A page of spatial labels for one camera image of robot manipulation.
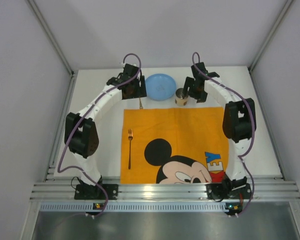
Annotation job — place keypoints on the slotted white cable duct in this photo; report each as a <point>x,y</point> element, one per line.
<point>139,207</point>

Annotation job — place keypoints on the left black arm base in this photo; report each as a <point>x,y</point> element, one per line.
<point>89,192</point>

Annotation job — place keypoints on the rose gold fork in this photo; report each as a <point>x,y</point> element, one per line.
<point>130,138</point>

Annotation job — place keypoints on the blue plastic plate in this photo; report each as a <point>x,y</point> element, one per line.
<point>160,87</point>

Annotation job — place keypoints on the left aluminium frame post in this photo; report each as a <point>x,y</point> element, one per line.
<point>49,34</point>

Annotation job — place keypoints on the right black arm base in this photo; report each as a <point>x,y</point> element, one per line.
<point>218,192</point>

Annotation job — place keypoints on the aluminium frame post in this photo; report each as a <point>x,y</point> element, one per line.
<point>271,33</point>
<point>49,34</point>

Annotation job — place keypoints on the metal cup with paper sleeve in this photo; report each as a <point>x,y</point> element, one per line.
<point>180,98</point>

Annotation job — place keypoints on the orange Mickey Mouse cloth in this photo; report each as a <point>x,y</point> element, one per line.
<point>174,146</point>

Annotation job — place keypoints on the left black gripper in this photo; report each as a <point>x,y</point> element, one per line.
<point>134,89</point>

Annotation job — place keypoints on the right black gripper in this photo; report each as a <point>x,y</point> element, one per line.
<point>194,89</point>

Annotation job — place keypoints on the right aluminium frame post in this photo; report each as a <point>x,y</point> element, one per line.
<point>271,33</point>

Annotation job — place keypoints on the aluminium mounting rail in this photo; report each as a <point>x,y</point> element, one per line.
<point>266,189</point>

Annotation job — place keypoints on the gold ornate spoon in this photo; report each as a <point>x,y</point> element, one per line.
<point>140,104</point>

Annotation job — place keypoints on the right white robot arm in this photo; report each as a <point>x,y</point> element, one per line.
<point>239,120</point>

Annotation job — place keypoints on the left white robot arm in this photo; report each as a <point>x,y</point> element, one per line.
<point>80,135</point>

